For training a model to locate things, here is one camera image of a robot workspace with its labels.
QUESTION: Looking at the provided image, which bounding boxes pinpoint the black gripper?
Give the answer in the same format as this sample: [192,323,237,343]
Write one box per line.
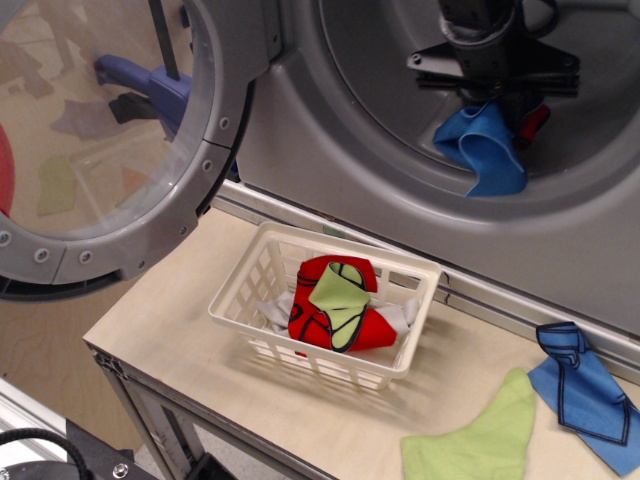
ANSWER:
[407,35,580,133]

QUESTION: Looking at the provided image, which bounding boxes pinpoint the plain blue felt cloth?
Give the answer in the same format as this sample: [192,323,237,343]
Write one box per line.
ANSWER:
[433,101,550,197]

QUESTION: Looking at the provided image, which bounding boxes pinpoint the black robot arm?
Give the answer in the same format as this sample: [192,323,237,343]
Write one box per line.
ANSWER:
[407,1,580,130]

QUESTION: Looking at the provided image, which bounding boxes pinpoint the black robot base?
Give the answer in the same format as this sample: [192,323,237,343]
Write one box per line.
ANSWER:
[1,420,155,480]

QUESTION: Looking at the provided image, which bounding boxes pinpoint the grey toy washing machine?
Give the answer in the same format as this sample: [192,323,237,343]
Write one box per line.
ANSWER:
[209,0,640,386]

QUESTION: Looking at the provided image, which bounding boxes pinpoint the white plastic laundry basket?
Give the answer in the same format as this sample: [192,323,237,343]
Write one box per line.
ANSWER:
[209,222,442,390]

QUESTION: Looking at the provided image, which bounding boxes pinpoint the round grey machine door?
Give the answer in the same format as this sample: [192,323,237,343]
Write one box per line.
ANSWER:
[1,1,281,302]

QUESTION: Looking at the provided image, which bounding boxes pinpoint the blue stitched felt shirt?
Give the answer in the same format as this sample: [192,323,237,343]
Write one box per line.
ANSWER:
[528,322,639,476]

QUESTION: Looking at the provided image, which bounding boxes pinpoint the red felt cloth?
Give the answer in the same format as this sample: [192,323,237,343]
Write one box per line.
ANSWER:
[288,255,397,352]

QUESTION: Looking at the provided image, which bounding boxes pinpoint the white felt cloth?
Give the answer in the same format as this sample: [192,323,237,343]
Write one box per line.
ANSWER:
[256,292,418,336]

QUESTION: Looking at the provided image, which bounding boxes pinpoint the light green felt cloth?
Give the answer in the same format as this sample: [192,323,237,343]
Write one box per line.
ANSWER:
[400,368,536,479]

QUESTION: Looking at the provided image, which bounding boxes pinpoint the blue bar clamp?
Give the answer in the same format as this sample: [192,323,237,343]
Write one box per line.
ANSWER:
[93,0,193,143]

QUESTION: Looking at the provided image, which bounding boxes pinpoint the red round object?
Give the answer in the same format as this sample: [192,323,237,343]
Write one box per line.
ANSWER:
[0,126,15,217]

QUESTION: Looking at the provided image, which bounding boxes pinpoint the aluminium table frame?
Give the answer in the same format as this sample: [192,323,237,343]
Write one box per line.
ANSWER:
[88,343,331,479]

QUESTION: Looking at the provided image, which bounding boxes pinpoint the black sleeved cable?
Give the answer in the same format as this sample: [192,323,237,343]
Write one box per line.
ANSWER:
[0,428,94,480]

